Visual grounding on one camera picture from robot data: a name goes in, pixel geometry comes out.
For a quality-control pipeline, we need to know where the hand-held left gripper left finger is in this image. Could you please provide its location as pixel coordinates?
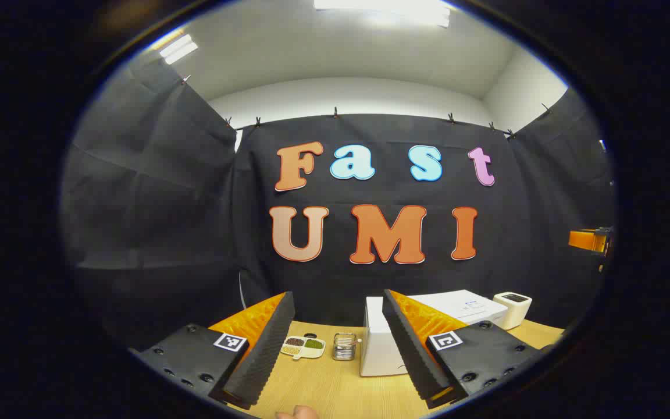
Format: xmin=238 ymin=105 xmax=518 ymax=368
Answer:
xmin=130 ymin=291 xmax=296 ymax=410

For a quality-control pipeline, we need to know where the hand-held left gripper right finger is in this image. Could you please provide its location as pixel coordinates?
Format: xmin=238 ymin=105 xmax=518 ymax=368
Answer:
xmin=382 ymin=289 xmax=550 ymax=410

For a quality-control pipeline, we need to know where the white microwave oven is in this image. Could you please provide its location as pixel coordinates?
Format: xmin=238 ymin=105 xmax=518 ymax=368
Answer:
xmin=360 ymin=289 xmax=508 ymax=378

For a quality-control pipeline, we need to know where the white divided bean dish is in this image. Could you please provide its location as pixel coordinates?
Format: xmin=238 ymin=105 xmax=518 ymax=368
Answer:
xmin=281 ymin=333 xmax=326 ymax=361

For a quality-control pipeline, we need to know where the small metal container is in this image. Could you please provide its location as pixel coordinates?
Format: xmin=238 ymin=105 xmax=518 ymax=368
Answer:
xmin=333 ymin=332 xmax=358 ymax=361

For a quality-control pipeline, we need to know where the white toaster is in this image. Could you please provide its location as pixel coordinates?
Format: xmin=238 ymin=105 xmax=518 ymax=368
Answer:
xmin=493 ymin=292 xmax=533 ymax=331

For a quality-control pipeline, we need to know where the black backdrop cloth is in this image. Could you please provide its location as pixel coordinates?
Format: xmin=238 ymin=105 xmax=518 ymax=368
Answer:
xmin=62 ymin=55 xmax=618 ymax=350

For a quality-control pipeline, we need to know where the ceiling light panel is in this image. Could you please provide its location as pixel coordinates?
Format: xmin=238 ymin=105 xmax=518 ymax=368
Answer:
xmin=159 ymin=34 xmax=199 ymax=65
xmin=313 ymin=0 xmax=451 ymax=27

